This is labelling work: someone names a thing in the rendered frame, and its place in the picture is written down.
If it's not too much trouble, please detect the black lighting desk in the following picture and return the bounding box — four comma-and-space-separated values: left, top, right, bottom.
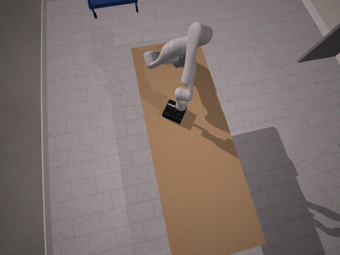
162, 100, 183, 124

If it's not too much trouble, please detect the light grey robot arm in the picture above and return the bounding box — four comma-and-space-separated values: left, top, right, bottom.
143, 22, 213, 108

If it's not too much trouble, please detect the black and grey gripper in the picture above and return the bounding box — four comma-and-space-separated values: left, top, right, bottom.
174, 104, 187, 116

